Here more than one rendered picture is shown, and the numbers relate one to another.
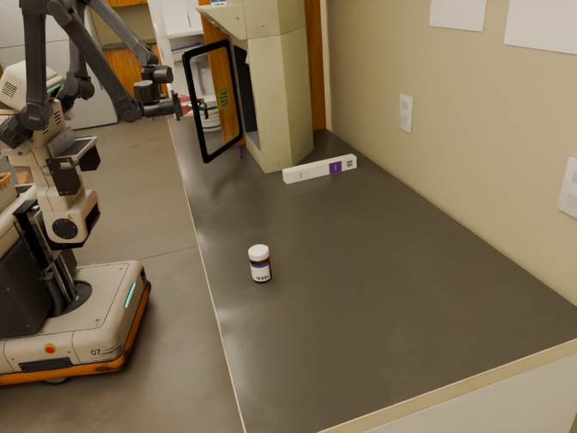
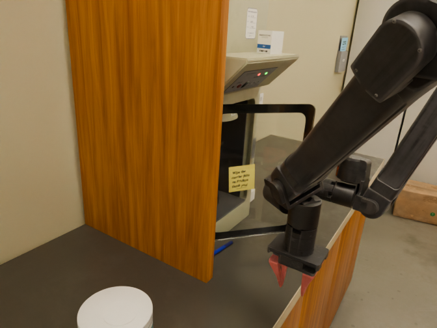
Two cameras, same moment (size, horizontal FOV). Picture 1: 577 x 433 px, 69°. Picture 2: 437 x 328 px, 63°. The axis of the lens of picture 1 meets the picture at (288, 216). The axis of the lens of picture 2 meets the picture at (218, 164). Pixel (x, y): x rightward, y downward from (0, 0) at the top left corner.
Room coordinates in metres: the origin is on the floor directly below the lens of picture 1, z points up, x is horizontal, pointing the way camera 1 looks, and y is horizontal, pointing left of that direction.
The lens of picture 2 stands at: (2.35, 0.82, 1.57)
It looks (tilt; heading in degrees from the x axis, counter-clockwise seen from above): 21 degrees down; 226
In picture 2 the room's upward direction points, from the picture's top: 3 degrees clockwise
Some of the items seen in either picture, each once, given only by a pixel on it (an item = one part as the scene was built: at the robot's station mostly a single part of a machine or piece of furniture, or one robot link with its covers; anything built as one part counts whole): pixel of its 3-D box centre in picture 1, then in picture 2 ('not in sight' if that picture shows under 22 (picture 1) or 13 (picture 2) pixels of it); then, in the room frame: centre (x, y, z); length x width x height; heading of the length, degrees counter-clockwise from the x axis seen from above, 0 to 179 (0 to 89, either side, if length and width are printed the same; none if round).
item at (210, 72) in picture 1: (215, 100); (257, 174); (1.63, 0.23, 1.19); 0.30 x 0.01 x 0.40; 154
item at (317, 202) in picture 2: (149, 76); (302, 209); (1.83, 0.51, 1.27); 0.07 x 0.06 x 0.07; 73
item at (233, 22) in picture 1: (219, 21); (255, 73); (1.61, 0.17, 1.46); 0.32 x 0.11 x 0.10; 15
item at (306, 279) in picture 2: not in sight; (299, 272); (1.83, 0.52, 1.13); 0.07 x 0.07 x 0.09; 15
